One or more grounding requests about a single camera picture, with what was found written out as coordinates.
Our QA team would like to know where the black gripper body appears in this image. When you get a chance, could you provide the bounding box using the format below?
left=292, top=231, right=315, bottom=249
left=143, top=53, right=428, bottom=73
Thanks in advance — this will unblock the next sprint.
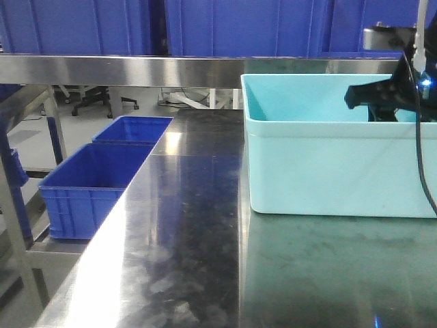
left=344, top=51, right=436, bottom=122

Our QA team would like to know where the steel upper shelf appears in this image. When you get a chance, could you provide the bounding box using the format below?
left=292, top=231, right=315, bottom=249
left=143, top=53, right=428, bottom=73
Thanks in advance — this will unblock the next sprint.
left=1, top=54, right=397, bottom=89

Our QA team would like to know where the right large blue crate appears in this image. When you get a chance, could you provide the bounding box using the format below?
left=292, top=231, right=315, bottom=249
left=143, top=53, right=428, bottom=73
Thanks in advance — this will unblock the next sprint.
left=318, top=0, right=419, bottom=59

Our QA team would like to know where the large blue crate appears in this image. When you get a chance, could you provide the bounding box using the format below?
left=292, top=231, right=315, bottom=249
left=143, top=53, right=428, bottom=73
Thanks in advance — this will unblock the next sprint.
left=1, top=1, right=156, bottom=55
left=165, top=1, right=327, bottom=57
left=318, top=0, right=419, bottom=59

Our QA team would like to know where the light blue plastic tub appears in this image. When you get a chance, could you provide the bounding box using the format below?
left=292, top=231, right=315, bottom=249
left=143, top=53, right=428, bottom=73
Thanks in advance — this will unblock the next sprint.
left=241, top=74, right=436, bottom=218

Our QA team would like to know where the middle large blue crate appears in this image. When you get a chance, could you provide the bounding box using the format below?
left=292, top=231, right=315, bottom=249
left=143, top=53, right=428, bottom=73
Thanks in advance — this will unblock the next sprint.
left=165, top=1, right=327, bottom=57

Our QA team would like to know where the far small blue bin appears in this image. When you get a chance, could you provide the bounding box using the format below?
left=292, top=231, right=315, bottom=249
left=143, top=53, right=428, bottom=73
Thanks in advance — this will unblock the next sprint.
left=92, top=115, right=173, bottom=145

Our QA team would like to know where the small blue bin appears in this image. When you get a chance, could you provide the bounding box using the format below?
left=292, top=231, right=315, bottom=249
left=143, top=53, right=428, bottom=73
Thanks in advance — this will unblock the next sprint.
left=39, top=143, right=153, bottom=240
left=92, top=115, right=173, bottom=145

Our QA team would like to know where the black office chair base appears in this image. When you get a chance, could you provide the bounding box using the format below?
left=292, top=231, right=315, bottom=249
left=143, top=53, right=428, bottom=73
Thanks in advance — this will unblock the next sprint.
left=55, top=85, right=139, bottom=119

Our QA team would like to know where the left large blue crate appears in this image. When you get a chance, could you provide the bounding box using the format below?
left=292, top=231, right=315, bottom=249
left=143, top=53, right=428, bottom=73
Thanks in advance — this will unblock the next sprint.
left=1, top=1, right=156, bottom=55

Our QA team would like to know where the near small blue bin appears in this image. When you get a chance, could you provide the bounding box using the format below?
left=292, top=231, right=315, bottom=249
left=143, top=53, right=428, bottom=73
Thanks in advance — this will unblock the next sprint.
left=39, top=143, right=153, bottom=240

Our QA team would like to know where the black cable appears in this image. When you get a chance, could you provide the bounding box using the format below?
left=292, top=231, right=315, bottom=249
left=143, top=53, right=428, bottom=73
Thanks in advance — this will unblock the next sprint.
left=402, top=54, right=437, bottom=217

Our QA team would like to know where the white cable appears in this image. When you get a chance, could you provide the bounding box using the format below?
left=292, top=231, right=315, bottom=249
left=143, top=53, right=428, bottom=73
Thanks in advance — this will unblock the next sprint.
left=413, top=0, right=429, bottom=73

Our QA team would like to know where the steel shelf leg frame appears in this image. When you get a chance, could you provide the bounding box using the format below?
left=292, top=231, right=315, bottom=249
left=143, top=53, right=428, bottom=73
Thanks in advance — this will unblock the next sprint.
left=0, top=84, right=69, bottom=322

